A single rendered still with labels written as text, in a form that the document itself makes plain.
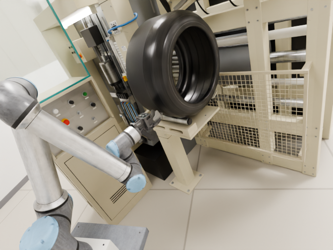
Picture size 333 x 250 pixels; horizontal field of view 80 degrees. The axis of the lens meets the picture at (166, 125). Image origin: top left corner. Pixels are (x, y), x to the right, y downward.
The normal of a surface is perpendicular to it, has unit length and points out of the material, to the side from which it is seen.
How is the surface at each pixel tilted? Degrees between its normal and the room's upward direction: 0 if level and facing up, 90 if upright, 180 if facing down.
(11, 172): 90
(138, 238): 0
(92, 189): 90
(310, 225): 0
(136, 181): 91
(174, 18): 43
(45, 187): 92
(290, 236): 0
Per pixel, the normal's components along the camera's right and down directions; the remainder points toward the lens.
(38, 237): -0.34, -0.78
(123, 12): 0.70, 0.15
